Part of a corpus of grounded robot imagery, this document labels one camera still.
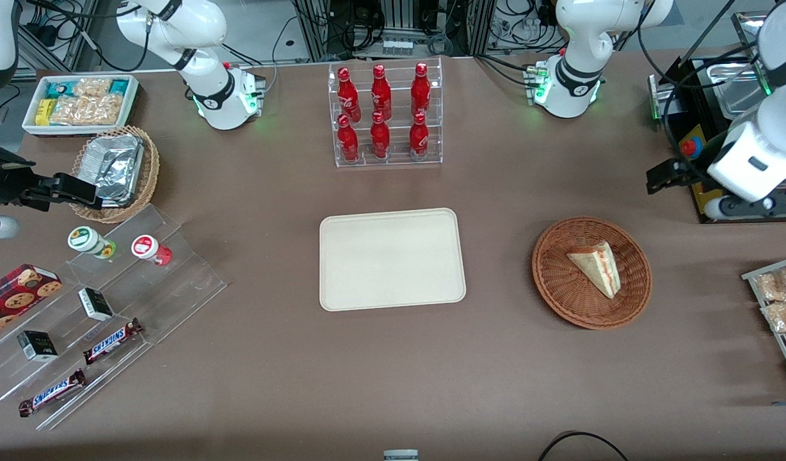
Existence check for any white rectangular snack bin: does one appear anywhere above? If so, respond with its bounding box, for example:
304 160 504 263
22 74 140 138

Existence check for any large clear cracker bag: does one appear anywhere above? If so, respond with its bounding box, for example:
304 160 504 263
49 95 124 126

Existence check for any red cola bottle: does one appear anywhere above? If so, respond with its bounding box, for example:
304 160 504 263
371 111 391 159
409 111 429 158
371 64 392 120
337 114 360 163
411 62 431 117
337 67 362 122

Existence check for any light wicker basket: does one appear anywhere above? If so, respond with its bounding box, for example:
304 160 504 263
70 125 161 224

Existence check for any round brown wicker basket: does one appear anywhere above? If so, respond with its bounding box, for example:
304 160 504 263
531 216 653 330

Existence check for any clear snack bag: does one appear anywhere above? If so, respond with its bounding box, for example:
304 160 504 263
761 300 786 334
751 266 786 302

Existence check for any small clear cracker bag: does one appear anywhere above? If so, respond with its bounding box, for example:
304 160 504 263
73 77 112 98

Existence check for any clear acrylic stepped shelf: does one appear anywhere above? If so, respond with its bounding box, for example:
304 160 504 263
0 204 229 431

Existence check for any black floor cable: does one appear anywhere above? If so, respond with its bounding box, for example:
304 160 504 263
537 431 630 461

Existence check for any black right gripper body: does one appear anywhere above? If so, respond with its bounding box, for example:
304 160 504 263
0 146 56 212

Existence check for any red cookie box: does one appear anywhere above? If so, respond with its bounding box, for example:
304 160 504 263
0 263 64 340

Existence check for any green lidded cup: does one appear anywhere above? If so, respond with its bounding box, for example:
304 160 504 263
67 226 117 259

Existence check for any beige plastic tray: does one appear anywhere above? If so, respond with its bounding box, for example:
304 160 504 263
319 207 467 312

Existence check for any brown snickers bar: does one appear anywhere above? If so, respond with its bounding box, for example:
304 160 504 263
83 318 144 366
19 369 87 417

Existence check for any red lidded cup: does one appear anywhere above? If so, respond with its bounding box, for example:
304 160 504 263
131 235 173 266

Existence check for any grey wire rack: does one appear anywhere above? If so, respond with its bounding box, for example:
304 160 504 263
741 255 786 391

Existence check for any clear acrylic bottle rack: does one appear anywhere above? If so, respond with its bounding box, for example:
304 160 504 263
328 57 444 168

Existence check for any aluminium foil container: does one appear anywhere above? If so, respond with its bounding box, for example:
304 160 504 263
79 133 145 207

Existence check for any triangular sandwich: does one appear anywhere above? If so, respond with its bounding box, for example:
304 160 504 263
566 240 622 300

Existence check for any small black box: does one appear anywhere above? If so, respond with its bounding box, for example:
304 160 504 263
78 287 115 321
17 330 59 362

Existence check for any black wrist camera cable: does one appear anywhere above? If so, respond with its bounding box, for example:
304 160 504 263
662 54 764 168

